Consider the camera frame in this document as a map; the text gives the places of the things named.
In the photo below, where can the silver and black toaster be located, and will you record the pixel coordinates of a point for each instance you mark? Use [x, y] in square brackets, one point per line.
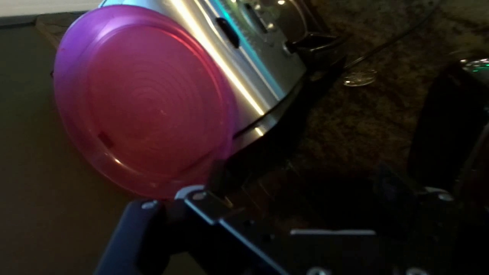
[253, 61]

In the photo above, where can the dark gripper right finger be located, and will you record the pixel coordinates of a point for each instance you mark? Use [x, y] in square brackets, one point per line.
[437, 219]

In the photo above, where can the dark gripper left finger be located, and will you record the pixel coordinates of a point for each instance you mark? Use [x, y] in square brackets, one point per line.
[146, 223]

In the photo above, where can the purple plastic plate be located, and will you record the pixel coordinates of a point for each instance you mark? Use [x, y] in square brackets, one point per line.
[142, 101]

